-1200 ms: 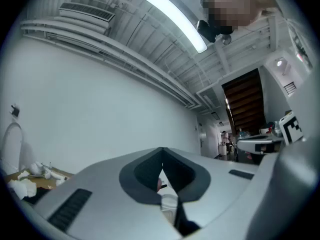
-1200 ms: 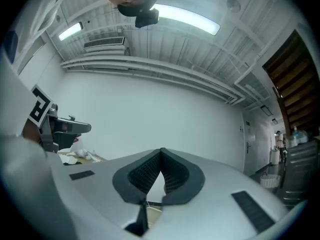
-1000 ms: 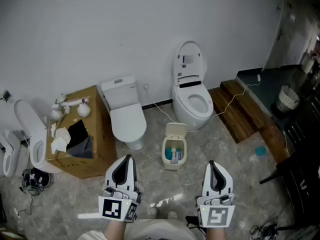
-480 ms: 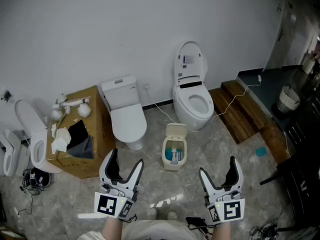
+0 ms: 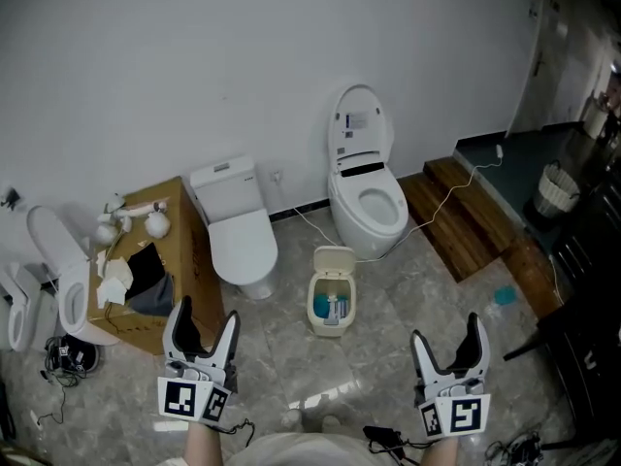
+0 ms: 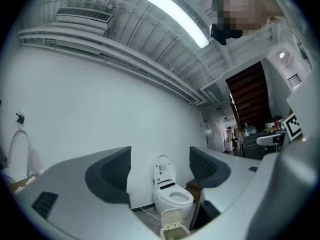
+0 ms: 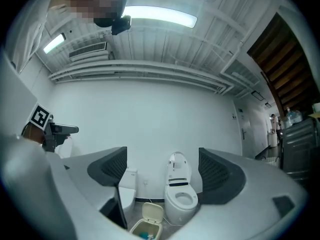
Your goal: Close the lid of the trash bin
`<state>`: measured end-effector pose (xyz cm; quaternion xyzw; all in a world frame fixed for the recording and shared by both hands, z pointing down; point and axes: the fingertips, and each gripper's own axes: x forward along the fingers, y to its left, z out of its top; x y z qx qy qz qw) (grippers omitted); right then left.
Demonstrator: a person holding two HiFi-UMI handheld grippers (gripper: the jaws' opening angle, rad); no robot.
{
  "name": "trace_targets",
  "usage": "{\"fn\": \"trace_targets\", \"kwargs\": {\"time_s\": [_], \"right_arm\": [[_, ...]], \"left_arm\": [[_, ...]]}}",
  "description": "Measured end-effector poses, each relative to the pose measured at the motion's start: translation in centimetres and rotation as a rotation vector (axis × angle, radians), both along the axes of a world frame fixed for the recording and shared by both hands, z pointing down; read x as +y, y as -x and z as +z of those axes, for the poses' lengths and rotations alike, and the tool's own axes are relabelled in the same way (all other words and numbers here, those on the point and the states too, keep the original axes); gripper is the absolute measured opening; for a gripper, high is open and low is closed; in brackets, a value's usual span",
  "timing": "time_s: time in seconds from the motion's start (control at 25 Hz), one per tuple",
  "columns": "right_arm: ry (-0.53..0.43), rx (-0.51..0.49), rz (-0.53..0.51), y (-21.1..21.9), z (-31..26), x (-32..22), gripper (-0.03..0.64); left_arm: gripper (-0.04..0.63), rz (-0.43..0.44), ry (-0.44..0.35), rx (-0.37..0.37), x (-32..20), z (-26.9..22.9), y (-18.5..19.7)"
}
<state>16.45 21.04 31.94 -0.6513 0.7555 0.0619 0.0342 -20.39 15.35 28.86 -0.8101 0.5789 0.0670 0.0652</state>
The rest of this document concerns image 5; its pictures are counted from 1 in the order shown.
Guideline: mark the large white fluffy ball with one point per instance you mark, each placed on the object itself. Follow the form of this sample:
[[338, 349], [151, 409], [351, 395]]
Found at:
[[158, 223]]

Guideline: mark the black furniture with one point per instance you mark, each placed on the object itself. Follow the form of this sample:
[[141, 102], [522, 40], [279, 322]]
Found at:
[[592, 318]]

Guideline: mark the wooden steps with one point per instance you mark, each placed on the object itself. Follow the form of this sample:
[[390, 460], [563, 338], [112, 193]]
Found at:
[[456, 221]]

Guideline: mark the white wall outlet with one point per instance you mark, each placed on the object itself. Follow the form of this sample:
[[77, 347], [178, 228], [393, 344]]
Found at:
[[275, 176]]

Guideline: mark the person's shoe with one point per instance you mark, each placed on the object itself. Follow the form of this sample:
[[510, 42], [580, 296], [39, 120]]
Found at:
[[292, 418], [330, 422]]

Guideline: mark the white broken piece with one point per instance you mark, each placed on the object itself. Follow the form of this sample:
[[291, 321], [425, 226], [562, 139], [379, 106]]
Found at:
[[115, 203]]

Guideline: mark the white toilet with tank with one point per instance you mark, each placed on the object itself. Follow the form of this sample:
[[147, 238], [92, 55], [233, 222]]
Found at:
[[242, 241]]

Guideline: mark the teal cloth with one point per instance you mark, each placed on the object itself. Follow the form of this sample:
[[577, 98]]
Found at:
[[505, 296]]

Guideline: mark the grey cloth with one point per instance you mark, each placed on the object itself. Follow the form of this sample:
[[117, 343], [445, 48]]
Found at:
[[156, 301]]

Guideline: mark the small white toilet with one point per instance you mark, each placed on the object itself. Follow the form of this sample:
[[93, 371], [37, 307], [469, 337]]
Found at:
[[19, 309]]

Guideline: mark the crumpled white tissues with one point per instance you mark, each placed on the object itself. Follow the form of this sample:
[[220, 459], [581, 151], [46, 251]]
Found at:
[[114, 279]]

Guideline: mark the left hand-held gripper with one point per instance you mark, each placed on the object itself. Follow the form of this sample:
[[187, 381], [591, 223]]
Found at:
[[179, 398]]

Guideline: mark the person's white shirt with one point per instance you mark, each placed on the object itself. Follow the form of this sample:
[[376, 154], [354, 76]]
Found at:
[[310, 452]]

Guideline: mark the white round bin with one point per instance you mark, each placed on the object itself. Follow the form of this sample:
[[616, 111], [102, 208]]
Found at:
[[596, 119]]

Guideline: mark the black cloth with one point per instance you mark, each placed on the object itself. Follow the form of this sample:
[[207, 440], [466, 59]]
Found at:
[[144, 270]]

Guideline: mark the beige plastic container lid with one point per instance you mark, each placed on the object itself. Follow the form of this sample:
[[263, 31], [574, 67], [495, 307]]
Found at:
[[334, 259]]

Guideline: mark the person's right forearm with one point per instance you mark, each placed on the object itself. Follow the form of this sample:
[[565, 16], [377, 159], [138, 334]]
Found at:
[[439, 452]]

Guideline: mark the person's left shoe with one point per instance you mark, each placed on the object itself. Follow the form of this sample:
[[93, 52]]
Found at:
[[292, 418]]

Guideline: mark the white smart toilet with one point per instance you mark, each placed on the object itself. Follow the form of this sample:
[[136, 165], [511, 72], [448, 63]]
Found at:
[[369, 221]]

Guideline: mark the pink and white tube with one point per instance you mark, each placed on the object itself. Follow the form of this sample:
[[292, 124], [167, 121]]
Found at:
[[143, 209]]

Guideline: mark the black wall hook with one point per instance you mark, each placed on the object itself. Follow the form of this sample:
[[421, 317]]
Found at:
[[10, 197]]

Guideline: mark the small beige trash bin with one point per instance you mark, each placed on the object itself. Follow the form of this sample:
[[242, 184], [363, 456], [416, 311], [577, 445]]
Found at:
[[320, 328]]

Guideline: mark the teal item in bin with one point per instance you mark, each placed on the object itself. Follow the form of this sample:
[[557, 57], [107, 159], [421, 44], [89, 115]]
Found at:
[[322, 305]]

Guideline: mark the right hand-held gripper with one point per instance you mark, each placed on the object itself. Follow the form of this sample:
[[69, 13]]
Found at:
[[466, 415]]

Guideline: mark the person's left forearm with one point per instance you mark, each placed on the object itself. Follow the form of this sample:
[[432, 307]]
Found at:
[[204, 444]]

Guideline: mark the white wicker basket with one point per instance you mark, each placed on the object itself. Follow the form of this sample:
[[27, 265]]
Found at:
[[558, 187]]

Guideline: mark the white door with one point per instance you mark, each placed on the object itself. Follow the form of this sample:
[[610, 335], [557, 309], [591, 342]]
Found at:
[[548, 42]]

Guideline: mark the person's right shoe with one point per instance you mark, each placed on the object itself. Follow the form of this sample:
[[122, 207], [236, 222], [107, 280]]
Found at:
[[330, 422]]

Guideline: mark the small white fluffy ball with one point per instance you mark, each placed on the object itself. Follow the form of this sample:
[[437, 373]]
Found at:
[[107, 233]]

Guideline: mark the brown cardboard box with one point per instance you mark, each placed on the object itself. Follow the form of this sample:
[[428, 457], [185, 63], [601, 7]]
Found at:
[[194, 241]]

